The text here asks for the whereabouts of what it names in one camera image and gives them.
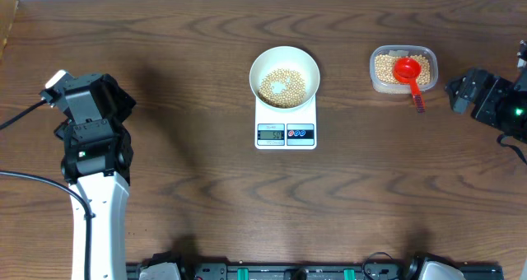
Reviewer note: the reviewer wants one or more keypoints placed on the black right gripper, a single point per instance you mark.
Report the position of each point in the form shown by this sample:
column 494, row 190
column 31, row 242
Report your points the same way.
column 496, row 86

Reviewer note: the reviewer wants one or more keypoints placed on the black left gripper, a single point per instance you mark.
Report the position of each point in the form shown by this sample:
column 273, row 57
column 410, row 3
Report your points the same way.
column 123, row 103

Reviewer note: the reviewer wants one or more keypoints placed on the red measuring scoop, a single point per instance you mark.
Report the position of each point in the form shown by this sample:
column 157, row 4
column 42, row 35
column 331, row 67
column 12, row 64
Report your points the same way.
column 406, row 71

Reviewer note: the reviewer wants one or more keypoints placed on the cream white bowl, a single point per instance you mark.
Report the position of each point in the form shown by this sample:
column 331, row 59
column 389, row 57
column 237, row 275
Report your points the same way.
column 285, row 57

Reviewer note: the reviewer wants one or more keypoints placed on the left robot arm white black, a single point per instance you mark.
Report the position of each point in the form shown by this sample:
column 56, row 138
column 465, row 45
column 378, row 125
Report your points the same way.
column 96, row 167

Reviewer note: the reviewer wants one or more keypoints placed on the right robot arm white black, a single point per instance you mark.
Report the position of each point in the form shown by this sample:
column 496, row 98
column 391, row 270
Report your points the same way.
column 512, row 124

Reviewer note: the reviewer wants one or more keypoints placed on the soybeans in bowl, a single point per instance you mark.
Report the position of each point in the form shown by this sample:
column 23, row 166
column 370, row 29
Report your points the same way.
column 283, row 88

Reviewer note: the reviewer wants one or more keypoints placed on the white digital kitchen scale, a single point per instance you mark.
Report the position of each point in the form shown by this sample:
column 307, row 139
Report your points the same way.
column 280, row 129

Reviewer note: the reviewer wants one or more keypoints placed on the pile of soybeans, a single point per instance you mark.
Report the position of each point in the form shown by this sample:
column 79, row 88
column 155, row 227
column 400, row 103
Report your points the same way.
column 384, row 65

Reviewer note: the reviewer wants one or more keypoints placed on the clear plastic container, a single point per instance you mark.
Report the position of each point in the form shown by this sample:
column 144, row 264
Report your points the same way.
column 402, row 51

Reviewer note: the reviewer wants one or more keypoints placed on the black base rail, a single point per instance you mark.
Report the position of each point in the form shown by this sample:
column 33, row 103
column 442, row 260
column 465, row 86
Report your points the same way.
column 379, row 271

